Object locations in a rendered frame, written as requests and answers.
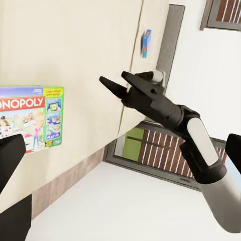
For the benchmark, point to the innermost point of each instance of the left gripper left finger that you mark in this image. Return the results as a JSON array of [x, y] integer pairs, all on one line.
[[12, 150]]

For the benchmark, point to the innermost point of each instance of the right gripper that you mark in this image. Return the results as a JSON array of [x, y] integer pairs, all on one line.
[[143, 95]]

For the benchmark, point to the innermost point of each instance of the door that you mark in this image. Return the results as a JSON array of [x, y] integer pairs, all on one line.
[[154, 151]]

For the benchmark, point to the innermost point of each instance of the board game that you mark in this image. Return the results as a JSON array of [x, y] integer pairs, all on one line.
[[34, 111], [147, 43]]

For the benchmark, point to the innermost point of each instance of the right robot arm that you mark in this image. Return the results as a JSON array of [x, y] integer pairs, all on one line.
[[214, 181]]

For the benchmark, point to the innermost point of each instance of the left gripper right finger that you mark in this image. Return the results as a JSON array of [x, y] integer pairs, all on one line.
[[233, 150]]

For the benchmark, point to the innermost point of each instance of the fixed window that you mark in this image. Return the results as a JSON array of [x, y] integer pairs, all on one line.
[[222, 15]]

